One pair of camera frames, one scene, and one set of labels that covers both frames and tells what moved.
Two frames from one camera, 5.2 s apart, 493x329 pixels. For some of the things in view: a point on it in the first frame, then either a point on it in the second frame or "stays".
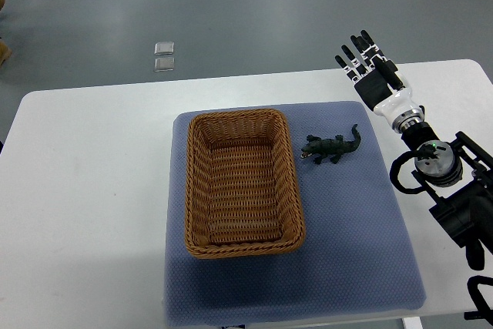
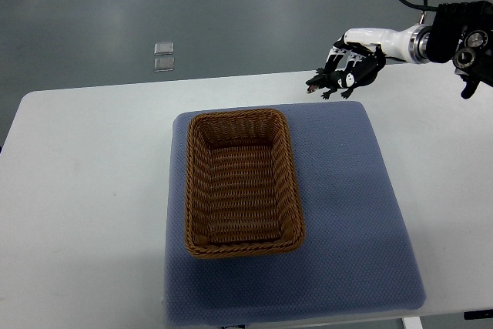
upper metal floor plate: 165,48 stays
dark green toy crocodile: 330,148 → 332,81
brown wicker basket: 242,194 stays
